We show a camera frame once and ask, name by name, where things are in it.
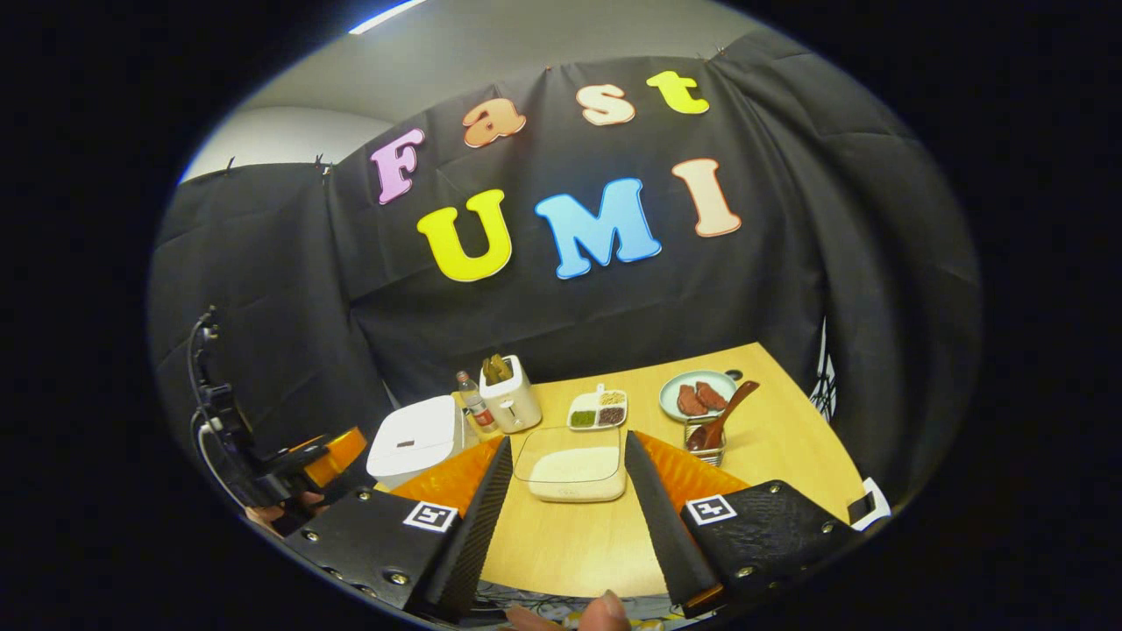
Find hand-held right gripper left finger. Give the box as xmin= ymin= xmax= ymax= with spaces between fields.
xmin=285 ymin=436 xmax=515 ymax=623

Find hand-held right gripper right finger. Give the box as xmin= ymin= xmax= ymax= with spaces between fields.
xmin=624 ymin=429 xmax=865 ymax=620

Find white rice cooker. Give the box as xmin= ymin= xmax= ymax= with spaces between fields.
xmin=366 ymin=394 xmax=466 ymax=490

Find clear wire chopstick holder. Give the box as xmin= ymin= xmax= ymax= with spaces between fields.
xmin=684 ymin=419 xmax=728 ymax=468

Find clear box of white rice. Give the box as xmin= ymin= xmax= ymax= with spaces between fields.
xmin=513 ymin=426 xmax=629 ymax=504

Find brown wooden spoon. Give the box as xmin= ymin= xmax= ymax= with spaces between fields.
xmin=685 ymin=380 xmax=762 ymax=453

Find plastic bottle with red label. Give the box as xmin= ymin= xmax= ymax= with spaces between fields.
xmin=455 ymin=371 xmax=499 ymax=436

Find white divided dish of beans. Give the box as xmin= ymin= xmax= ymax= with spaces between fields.
xmin=567 ymin=383 xmax=629 ymax=432

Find pale green plate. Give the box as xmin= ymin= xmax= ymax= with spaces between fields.
xmin=659 ymin=370 xmax=740 ymax=424

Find white toaster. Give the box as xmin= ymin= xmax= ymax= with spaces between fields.
xmin=479 ymin=355 xmax=544 ymax=435

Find black backdrop cloth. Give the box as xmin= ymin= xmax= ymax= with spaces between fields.
xmin=149 ymin=31 xmax=983 ymax=528

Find black cable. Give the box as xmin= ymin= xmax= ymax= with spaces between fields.
xmin=185 ymin=308 xmax=231 ymax=493

